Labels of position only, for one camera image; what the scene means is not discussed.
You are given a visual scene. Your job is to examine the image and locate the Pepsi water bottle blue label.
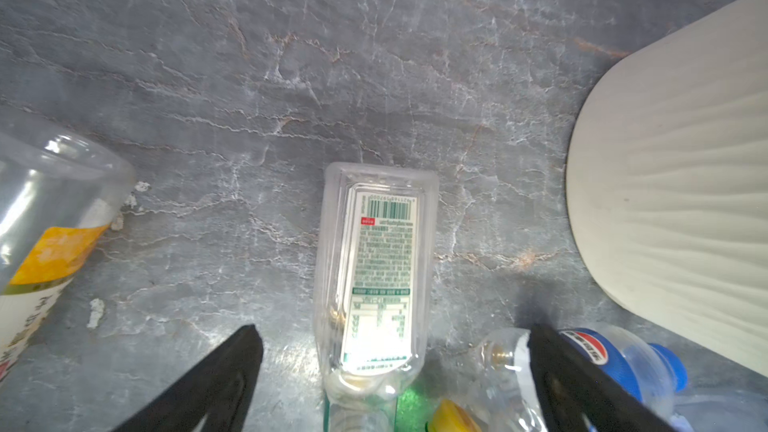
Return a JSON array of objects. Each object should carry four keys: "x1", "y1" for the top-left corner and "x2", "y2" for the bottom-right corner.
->
[{"x1": 467, "y1": 324, "x2": 688, "y2": 431}]

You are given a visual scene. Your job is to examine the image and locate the clear bottle yellow label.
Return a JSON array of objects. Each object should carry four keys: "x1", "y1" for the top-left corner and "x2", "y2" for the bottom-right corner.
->
[{"x1": 1, "y1": 111, "x2": 135, "y2": 376}]

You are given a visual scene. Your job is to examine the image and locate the square bottle green white label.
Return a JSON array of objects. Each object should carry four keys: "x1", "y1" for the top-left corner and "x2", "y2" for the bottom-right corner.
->
[{"x1": 313, "y1": 162, "x2": 439, "y2": 431}]

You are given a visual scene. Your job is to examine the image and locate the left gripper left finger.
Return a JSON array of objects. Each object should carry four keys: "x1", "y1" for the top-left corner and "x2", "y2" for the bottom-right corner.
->
[{"x1": 116, "y1": 324, "x2": 264, "y2": 431}]

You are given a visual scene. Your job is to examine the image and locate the left green soda bottle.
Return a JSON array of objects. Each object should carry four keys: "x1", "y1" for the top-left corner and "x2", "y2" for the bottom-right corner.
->
[{"x1": 392, "y1": 386, "x2": 484, "y2": 432}]

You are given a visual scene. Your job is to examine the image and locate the cream plastic waste bin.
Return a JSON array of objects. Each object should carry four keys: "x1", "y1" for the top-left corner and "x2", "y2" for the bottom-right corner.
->
[{"x1": 566, "y1": 0, "x2": 767, "y2": 374}]

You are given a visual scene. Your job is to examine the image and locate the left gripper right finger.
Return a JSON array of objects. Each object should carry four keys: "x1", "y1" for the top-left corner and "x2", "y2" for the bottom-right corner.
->
[{"x1": 528, "y1": 324, "x2": 672, "y2": 431}]

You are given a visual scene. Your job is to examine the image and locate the clear crushed water bottle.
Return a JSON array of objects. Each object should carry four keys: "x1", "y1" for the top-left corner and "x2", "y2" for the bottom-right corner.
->
[{"x1": 669, "y1": 388, "x2": 767, "y2": 432}]

